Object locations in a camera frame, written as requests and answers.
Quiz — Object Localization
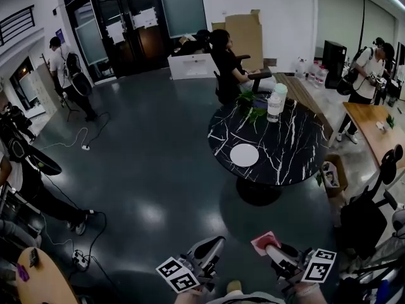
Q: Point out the bottle with mint lid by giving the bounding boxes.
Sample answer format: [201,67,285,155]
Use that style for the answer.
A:
[273,83,288,107]

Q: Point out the clear bottle with white label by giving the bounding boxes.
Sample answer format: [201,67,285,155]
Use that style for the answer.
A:
[267,92,284,123]

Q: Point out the black remote control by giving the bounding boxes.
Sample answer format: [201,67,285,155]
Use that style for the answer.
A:
[28,247,41,268]

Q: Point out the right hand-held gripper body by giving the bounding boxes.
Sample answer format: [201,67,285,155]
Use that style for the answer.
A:
[271,248,337,294]

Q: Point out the brown cardboard sheet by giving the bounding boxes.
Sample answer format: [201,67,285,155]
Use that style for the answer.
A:
[211,9,264,71]

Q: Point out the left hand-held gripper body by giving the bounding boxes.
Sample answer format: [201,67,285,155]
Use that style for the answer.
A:
[155,251,222,295]

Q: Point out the black floor cable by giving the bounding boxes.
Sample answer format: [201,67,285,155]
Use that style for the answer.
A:
[68,210,134,297]

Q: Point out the wooden slat bench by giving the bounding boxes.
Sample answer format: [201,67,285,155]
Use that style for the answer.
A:
[272,73,333,145]

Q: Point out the black mesh chair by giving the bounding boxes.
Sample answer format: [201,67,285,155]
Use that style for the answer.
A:
[335,144,405,261]

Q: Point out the white sink box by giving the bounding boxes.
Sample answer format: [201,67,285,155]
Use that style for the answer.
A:
[167,53,218,80]

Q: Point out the black marble round table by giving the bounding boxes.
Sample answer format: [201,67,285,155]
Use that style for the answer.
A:
[208,98,330,207]

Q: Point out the purple object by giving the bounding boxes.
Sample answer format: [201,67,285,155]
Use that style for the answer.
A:
[15,263,30,281]

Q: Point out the open cardboard box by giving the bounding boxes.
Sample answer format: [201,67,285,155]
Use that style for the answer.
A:
[319,153,349,198]

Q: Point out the person's light trousers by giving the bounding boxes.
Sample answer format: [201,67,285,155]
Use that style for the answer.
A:
[205,291,285,304]

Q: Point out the person's left forearm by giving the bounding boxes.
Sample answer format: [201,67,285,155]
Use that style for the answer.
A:
[183,288,206,304]

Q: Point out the large white power strip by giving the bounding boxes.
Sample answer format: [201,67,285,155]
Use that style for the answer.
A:
[72,249,90,272]

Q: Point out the white round plate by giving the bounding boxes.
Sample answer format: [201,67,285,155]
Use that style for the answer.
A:
[230,143,259,170]

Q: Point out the rectangular wooden desk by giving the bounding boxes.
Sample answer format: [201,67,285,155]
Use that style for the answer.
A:
[343,102,405,171]

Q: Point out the white power cable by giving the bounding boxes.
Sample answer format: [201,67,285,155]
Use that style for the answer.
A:
[40,127,89,150]

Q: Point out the round wooden table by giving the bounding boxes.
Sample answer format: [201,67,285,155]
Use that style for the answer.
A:
[15,247,78,304]

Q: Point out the black computer tower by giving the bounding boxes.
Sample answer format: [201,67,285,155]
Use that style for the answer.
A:
[322,39,347,90]

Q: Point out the person's right forearm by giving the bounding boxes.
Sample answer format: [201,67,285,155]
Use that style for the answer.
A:
[296,282,327,304]

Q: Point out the clear water jug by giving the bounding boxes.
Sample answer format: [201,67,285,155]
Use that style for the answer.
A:
[306,61,320,85]
[294,57,308,81]
[315,65,330,89]

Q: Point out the black backpack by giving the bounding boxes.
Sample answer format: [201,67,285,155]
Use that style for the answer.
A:
[65,52,93,97]

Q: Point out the black metal railing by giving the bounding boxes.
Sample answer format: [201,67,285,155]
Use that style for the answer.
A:
[0,5,35,47]

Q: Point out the black framed glass door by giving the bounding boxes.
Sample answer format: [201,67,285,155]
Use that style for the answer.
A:
[65,0,170,79]

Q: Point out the green leafy plant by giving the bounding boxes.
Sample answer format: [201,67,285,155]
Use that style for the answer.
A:
[236,90,267,124]

